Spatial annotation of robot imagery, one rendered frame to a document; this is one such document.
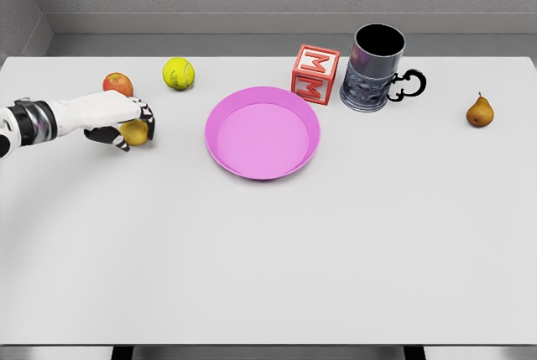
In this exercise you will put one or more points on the pink plate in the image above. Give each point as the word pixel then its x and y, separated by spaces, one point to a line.
pixel 262 133

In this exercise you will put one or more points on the yellow lemon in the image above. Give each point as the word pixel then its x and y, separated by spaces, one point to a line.
pixel 135 133

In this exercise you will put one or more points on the red letter block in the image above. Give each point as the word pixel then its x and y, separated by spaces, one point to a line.
pixel 314 74

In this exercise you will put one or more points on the dark metal mug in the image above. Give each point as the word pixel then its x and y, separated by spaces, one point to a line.
pixel 371 70

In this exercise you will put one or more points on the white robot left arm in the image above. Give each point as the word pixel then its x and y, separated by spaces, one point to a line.
pixel 29 121

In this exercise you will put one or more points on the yellow tennis ball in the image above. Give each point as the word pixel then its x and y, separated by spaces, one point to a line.
pixel 178 73

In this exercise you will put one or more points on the brown yellow pear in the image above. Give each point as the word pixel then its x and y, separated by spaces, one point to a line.
pixel 480 112

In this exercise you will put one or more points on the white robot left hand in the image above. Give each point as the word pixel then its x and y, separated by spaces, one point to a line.
pixel 105 109

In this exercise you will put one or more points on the red yellow apple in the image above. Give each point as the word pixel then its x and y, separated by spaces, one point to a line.
pixel 117 83

